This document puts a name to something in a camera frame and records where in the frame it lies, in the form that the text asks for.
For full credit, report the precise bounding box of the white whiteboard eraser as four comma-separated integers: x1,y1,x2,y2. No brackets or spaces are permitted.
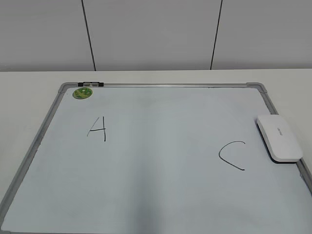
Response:
257,115,303,163

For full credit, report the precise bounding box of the white magnetic whiteboard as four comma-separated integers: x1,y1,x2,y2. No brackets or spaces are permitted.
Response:
0,82,312,234

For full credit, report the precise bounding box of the black silver hanging clip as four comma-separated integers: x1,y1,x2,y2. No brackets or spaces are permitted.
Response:
78,82,104,87

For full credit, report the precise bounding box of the green round magnet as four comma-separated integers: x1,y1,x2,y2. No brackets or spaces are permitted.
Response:
73,87,93,100

